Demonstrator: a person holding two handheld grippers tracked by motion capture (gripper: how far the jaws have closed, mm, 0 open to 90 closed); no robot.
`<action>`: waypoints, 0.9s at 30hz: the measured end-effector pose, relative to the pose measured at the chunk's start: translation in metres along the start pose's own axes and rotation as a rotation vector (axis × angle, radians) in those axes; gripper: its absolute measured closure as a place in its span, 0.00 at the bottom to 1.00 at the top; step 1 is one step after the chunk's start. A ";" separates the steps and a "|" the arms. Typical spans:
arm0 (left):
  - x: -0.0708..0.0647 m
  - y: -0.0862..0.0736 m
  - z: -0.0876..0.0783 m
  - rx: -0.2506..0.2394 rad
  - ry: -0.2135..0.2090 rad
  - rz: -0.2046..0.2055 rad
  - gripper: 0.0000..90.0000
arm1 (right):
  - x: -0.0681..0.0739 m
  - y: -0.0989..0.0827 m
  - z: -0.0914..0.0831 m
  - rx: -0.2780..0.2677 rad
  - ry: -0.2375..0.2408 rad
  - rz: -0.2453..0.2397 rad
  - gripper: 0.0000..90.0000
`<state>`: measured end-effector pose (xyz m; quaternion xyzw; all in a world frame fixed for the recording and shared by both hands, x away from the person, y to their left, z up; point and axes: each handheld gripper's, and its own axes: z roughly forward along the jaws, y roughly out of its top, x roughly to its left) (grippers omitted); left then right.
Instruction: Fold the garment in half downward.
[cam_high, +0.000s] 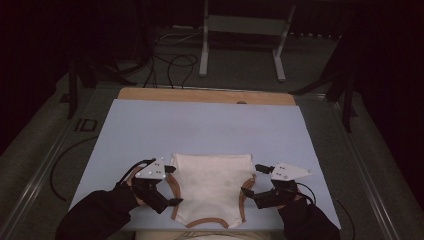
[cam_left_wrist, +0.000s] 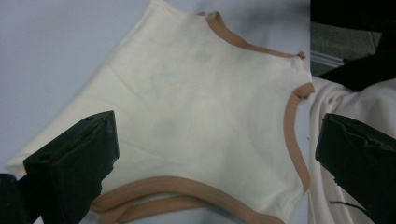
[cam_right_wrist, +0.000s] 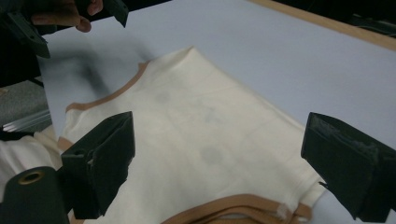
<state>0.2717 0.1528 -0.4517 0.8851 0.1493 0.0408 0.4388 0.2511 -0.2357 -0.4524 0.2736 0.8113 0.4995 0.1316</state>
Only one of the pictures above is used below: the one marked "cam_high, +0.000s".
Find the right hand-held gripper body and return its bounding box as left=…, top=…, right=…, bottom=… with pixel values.
left=254, top=162, right=314, bottom=210

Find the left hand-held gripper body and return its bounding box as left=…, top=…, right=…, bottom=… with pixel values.
left=131, top=158, right=171, bottom=215

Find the cream bear print baby bodysuit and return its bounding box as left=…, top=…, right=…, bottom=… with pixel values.
left=166, top=153, right=258, bottom=230

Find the person's right hand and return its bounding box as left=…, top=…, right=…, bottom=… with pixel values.
left=276, top=191, right=306, bottom=211

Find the person's left hand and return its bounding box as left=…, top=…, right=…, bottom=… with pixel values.
left=124, top=166, right=148, bottom=207

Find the person's light clothing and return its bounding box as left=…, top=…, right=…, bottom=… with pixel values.
left=134, top=229, right=273, bottom=240

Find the light blue table mat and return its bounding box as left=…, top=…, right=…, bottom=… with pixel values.
left=68, top=98, right=342, bottom=232

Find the black stand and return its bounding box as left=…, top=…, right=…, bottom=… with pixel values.
left=59, top=56, right=138, bottom=120
left=289, top=33, right=358, bottom=133

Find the grey metal stand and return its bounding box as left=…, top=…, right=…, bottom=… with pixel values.
left=198, top=0, right=297, bottom=83

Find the right hand-held gripper black cable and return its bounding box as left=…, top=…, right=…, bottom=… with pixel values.
left=293, top=181, right=318, bottom=206

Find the hand-held gripper black cable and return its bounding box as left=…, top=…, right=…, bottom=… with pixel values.
left=114, top=158, right=157, bottom=189
left=293, top=181, right=318, bottom=206

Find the left hand-held gripper black cable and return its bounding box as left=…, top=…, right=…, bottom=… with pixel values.
left=114, top=158, right=157, bottom=189

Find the metal floor rail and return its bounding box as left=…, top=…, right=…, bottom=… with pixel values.
left=331, top=99, right=406, bottom=240
left=0, top=114, right=86, bottom=240

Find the black square floor bracket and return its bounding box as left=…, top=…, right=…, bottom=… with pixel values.
left=74, top=118, right=99, bottom=133

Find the looped black floor cable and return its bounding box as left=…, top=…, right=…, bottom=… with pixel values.
left=166, top=54, right=200, bottom=90

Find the long black floor cable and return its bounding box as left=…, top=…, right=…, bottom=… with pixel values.
left=49, top=134, right=99, bottom=204

